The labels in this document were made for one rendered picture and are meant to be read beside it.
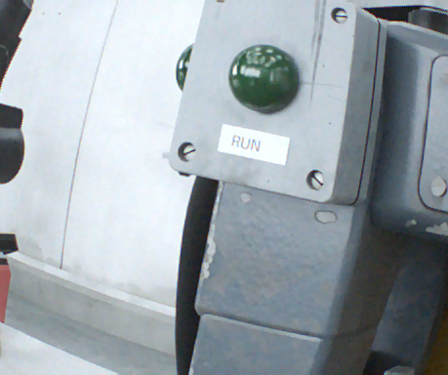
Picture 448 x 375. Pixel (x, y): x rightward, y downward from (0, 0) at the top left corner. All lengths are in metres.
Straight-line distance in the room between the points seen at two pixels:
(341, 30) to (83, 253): 6.29
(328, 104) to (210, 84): 0.05
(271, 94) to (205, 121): 0.04
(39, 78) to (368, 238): 6.52
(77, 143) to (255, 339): 6.26
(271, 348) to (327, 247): 0.05
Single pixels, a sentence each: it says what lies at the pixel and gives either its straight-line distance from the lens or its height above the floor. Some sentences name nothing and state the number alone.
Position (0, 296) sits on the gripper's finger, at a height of 1.10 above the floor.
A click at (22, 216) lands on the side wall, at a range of 7.04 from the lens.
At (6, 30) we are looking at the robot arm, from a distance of 0.89.
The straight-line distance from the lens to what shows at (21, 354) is 0.86.
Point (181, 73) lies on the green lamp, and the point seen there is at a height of 1.28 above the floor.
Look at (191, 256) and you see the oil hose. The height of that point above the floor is 1.20.
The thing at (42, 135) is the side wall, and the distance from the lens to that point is 6.98.
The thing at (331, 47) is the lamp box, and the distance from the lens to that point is 0.50.
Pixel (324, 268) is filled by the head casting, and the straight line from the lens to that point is 0.55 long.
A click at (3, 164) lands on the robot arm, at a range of 0.94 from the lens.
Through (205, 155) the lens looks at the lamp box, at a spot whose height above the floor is 1.25.
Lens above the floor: 1.26
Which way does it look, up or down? 3 degrees down
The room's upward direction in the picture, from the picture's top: 11 degrees clockwise
